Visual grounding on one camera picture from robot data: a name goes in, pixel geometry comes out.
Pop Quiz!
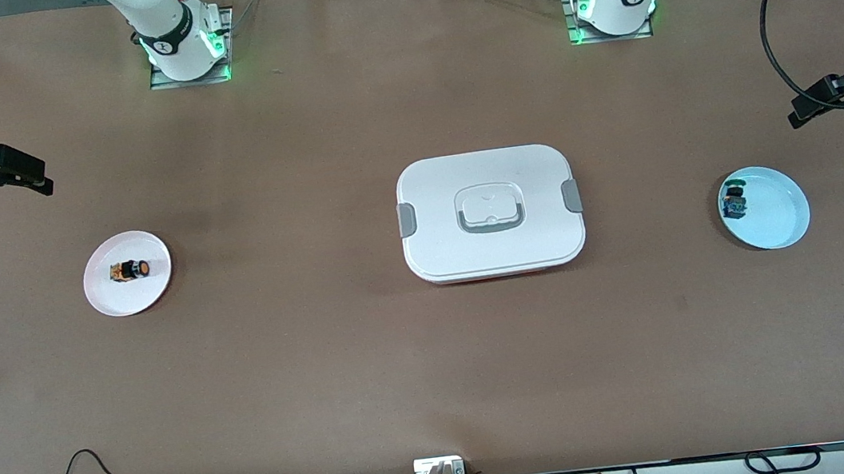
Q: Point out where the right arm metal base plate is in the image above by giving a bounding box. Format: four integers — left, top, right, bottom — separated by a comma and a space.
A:
141, 6, 242, 92

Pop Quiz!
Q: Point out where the green push-button switch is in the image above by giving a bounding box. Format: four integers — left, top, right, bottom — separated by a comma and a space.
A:
719, 179, 752, 222

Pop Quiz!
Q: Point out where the black coiled cable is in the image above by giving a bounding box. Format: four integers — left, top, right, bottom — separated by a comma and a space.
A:
742, 444, 823, 474

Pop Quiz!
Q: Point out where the light blue round plate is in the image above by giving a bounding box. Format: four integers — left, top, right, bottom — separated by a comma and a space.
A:
715, 160, 815, 256

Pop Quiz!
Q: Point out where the white lidded lunch box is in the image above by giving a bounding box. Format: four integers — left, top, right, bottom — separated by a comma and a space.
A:
391, 139, 591, 289

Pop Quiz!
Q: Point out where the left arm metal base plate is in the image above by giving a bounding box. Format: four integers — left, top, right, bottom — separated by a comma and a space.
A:
562, 0, 656, 48

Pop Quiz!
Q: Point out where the orange push-button switch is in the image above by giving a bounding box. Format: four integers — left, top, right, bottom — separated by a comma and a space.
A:
109, 257, 153, 285

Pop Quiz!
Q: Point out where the pink round plate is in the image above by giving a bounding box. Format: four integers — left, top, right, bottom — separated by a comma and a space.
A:
78, 226, 178, 321

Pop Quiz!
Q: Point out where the white socket plate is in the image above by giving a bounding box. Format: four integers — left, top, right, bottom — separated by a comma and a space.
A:
412, 454, 468, 474

